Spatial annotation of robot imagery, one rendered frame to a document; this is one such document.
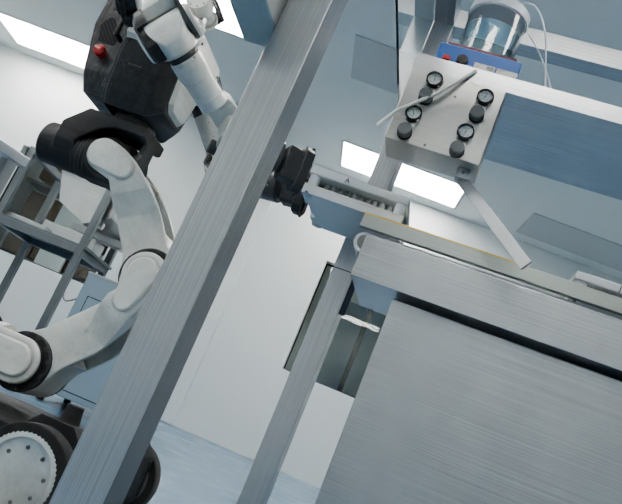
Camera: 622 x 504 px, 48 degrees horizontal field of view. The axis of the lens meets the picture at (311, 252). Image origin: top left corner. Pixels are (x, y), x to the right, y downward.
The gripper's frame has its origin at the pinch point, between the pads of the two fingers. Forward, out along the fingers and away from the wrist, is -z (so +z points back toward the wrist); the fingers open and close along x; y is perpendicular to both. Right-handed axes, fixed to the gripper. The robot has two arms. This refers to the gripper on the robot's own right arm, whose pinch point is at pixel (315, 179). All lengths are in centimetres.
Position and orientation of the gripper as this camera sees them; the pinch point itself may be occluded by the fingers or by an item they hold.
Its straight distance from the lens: 171.5
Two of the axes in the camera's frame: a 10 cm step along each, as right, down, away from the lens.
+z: -8.4, -4.2, -3.3
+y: 4.0, -0.9, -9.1
